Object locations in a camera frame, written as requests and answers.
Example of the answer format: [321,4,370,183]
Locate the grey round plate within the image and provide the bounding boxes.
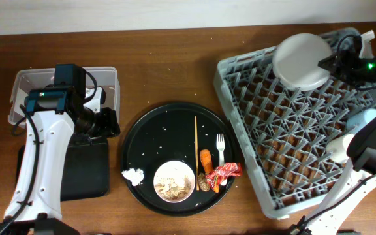
[272,33,333,91]

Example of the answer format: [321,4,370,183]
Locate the light blue cup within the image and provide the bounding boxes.
[346,108,376,133]

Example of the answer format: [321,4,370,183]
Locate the white tissue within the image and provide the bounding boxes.
[121,168,144,187]

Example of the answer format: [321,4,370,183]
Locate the white paper cup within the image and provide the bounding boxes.
[326,134,354,164]

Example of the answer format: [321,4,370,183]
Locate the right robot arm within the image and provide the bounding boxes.
[287,31,376,234]

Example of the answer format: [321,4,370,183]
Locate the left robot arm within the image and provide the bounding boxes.
[0,64,120,234]

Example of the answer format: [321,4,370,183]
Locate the grey dishwasher rack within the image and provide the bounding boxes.
[213,28,376,219]

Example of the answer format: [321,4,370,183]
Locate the clear plastic bin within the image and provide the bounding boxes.
[8,67,120,125]

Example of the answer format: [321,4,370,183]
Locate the black rectangular tray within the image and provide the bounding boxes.
[14,135,110,202]

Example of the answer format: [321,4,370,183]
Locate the round black serving tray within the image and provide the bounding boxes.
[121,102,239,216]

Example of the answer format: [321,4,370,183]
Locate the pink bowl with food scraps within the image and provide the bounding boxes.
[153,161,196,203]

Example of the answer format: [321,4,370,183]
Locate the wooden chopstick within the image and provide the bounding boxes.
[194,116,200,191]

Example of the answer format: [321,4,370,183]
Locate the orange carrot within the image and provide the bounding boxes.
[200,149,219,193]

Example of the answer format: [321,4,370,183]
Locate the brown cookie piece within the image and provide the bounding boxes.
[198,173,210,192]

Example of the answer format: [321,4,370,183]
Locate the white plastic fork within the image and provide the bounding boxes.
[216,134,225,166]

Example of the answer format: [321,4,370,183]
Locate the red snack wrapper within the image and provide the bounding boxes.
[206,163,242,193]

